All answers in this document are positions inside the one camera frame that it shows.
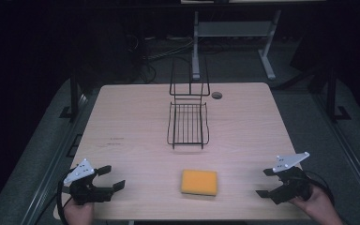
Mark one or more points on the grey metal stand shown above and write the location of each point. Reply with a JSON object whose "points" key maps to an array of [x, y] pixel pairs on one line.
{"points": [[231, 28]]}

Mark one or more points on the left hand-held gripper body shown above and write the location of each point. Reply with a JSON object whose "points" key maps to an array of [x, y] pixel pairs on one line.
{"points": [[84, 191]]}

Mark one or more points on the yellow sponge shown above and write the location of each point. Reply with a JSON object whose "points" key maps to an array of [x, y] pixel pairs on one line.
{"points": [[199, 182]]}

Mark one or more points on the black upright post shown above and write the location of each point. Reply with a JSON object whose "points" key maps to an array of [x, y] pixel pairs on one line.
{"points": [[332, 93], [74, 97]]}

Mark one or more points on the person's right hand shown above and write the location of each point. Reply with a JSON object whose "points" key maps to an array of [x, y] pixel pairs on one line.
{"points": [[318, 206]]}

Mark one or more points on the grey aluminium rail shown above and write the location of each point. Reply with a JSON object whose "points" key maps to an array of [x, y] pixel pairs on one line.
{"points": [[53, 162], [347, 150]]}

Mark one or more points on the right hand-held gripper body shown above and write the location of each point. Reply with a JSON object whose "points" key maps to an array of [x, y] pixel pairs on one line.
{"points": [[295, 186]]}

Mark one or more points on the person's left hand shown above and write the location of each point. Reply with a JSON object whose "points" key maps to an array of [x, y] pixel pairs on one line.
{"points": [[78, 214]]}

